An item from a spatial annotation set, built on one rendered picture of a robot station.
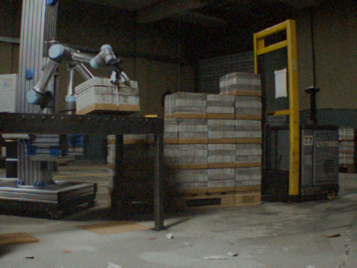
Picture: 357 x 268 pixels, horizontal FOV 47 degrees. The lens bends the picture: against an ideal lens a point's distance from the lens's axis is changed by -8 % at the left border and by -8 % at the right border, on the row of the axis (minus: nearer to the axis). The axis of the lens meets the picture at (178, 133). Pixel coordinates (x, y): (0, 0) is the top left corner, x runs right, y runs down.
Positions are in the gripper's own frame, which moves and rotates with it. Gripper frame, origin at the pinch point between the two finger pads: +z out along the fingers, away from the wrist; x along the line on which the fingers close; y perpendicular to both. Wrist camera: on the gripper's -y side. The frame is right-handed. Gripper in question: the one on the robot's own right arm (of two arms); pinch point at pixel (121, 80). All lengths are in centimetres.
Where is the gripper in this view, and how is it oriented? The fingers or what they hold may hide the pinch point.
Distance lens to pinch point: 309.2
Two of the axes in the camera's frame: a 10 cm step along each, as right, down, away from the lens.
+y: -5.2, 5.8, 6.2
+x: -7.6, 0.1, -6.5
